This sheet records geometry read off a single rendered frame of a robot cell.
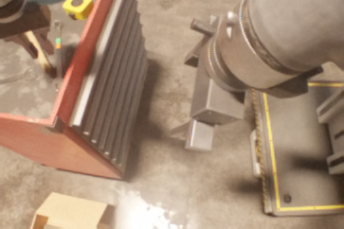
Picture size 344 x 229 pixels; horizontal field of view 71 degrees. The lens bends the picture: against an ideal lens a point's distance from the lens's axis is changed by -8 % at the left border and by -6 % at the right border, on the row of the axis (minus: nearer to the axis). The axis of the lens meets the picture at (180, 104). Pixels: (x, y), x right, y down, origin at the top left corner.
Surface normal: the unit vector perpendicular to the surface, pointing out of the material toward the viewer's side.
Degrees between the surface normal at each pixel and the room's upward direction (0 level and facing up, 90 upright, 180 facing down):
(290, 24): 80
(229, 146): 0
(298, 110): 0
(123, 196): 0
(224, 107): 25
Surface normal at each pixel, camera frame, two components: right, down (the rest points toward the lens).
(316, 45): -0.29, 0.89
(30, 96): -0.01, -0.44
